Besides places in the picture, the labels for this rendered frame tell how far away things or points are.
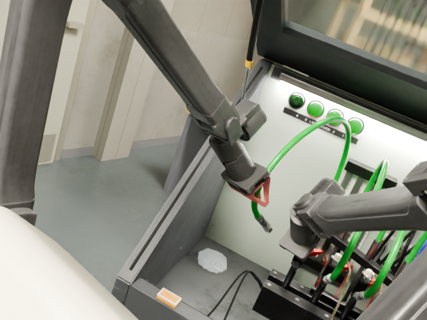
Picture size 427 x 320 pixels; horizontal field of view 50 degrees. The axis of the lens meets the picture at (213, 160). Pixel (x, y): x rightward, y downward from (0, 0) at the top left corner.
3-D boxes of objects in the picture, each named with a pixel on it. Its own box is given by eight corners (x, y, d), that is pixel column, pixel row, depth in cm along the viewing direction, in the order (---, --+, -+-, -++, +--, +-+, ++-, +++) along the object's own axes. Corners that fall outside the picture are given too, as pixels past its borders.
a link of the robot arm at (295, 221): (283, 212, 94) (305, 229, 91) (305, 190, 96) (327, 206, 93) (284, 226, 100) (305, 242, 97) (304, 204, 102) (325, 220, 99)
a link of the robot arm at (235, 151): (201, 139, 92) (218, 143, 87) (222, 117, 94) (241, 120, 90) (216, 163, 96) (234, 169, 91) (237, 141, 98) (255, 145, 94)
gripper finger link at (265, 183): (264, 187, 106) (246, 159, 101) (283, 198, 100) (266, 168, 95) (243, 207, 104) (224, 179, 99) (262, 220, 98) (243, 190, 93)
